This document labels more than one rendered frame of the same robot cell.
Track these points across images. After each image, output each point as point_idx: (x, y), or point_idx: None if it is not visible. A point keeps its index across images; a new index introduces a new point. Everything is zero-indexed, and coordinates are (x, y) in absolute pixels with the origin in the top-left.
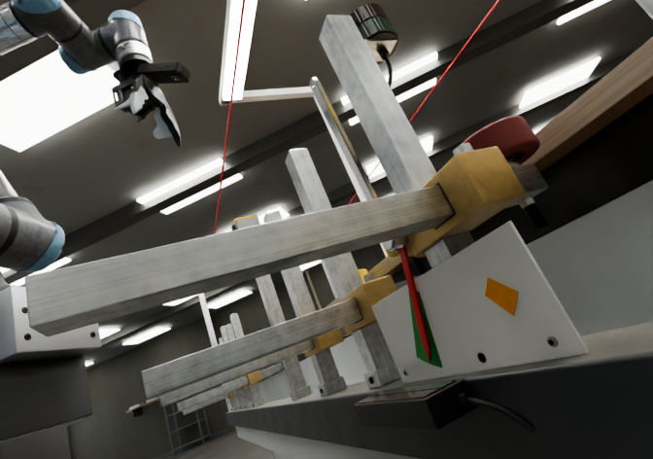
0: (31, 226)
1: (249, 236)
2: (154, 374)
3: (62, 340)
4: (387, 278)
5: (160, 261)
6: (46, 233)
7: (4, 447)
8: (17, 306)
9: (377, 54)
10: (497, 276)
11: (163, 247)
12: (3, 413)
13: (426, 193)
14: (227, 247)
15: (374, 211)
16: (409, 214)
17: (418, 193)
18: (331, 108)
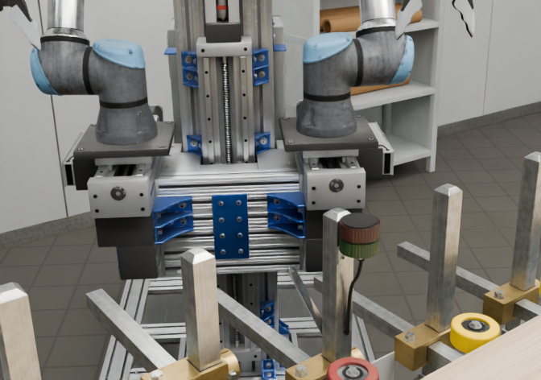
0: (375, 67)
1: (241, 324)
2: (316, 282)
3: (335, 204)
4: (410, 348)
5: (225, 311)
6: (390, 68)
7: (307, 242)
8: (309, 186)
9: None
10: None
11: (225, 308)
12: (308, 228)
13: (295, 364)
14: (237, 322)
15: (274, 351)
16: (285, 364)
17: (291, 361)
18: (295, 286)
